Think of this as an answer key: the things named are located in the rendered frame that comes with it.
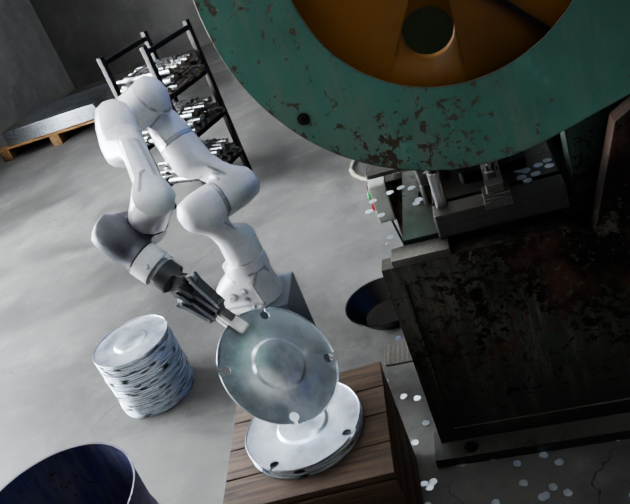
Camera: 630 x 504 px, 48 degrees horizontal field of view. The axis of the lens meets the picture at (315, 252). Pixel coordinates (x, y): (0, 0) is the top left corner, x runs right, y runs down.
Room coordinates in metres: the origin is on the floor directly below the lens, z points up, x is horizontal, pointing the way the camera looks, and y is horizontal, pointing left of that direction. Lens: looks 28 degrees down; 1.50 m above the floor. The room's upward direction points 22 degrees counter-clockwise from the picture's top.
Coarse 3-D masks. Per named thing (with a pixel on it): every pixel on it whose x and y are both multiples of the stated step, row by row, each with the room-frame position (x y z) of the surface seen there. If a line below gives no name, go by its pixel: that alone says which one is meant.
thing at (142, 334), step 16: (144, 320) 2.37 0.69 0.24; (160, 320) 2.33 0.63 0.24; (112, 336) 2.35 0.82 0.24; (128, 336) 2.29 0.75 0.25; (144, 336) 2.25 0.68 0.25; (160, 336) 2.21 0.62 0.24; (96, 352) 2.28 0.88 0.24; (112, 352) 2.23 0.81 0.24; (128, 352) 2.19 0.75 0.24; (144, 352) 2.15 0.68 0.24
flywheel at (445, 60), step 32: (320, 0) 1.30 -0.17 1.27; (352, 0) 1.29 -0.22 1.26; (384, 0) 1.27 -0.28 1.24; (416, 0) 1.26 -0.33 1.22; (448, 0) 1.24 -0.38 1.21; (480, 0) 1.23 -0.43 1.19; (512, 0) 1.21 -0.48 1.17; (544, 0) 1.20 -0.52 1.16; (320, 32) 1.31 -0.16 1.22; (352, 32) 1.29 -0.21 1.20; (384, 32) 1.28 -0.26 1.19; (480, 32) 1.23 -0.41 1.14; (512, 32) 1.21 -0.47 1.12; (544, 32) 1.20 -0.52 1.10; (352, 64) 1.30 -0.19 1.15; (384, 64) 1.28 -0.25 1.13; (416, 64) 1.26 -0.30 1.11; (448, 64) 1.25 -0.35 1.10; (480, 64) 1.23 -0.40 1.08
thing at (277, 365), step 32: (256, 320) 1.42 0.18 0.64; (288, 320) 1.43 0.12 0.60; (224, 352) 1.33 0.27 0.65; (256, 352) 1.34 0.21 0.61; (288, 352) 1.35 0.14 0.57; (320, 352) 1.37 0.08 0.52; (224, 384) 1.26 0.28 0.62; (256, 384) 1.27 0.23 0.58; (288, 384) 1.28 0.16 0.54; (320, 384) 1.30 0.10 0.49; (256, 416) 1.20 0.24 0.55; (288, 416) 1.22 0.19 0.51
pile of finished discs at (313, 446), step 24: (336, 408) 1.34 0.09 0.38; (360, 408) 1.32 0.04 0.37; (264, 432) 1.35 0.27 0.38; (288, 432) 1.31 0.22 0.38; (312, 432) 1.28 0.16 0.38; (336, 432) 1.26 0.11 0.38; (360, 432) 1.25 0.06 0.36; (264, 456) 1.27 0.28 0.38; (288, 456) 1.24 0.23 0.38; (312, 456) 1.22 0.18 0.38; (336, 456) 1.21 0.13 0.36
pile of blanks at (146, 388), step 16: (160, 352) 2.16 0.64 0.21; (176, 352) 2.22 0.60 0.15; (112, 368) 2.13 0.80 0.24; (128, 368) 2.12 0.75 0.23; (144, 368) 2.14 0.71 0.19; (160, 368) 2.14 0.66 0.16; (176, 368) 2.18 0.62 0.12; (112, 384) 2.17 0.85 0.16; (128, 384) 2.12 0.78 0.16; (144, 384) 2.12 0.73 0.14; (160, 384) 2.13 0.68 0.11; (176, 384) 2.16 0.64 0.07; (192, 384) 2.21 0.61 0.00; (128, 400) 2.14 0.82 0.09; (144, 400) 2.12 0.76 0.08; (160, 400) 2.12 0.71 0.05; (176, 400) 2.14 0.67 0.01; (144, 416) 2.14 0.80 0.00
